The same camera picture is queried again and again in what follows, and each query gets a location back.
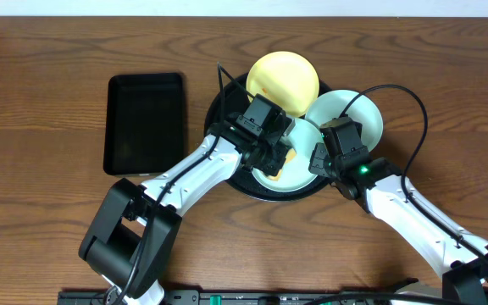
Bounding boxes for yellow green sponge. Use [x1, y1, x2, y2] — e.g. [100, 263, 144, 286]
[267, 148, 297, 181]

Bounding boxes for light green plate front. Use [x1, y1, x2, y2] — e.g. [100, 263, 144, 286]
[252, 119, 322, 192]

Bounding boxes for light green plate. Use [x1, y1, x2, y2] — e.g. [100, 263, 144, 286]
[305, 90, 384, 152]
[252, 119, 322, 192]

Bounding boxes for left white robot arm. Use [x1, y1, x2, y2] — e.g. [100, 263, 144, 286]
[79, 94, 295, 304]

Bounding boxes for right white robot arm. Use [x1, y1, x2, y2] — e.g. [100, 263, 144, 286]
[309, 116, 488, 304]

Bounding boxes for round black tray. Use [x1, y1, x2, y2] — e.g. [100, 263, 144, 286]
[204, 73, 331, 202]

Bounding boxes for black rectangular tray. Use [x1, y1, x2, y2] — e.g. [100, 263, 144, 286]
[103, 72, 186, 175]

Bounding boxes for yellow plate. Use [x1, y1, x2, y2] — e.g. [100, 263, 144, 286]
[246, 51, 319, 117]

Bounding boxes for left black cable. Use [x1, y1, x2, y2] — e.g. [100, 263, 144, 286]
[103, 62, 253, 305]

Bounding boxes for black cable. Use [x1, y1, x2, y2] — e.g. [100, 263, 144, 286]
[302, 83, 488, 305]
[103, 62, 253, 305]

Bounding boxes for right black cable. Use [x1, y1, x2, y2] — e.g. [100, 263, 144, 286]
[302, 83, 488, 305]

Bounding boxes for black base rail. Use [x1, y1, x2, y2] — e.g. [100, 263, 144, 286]
[56, 288, 444, 305]

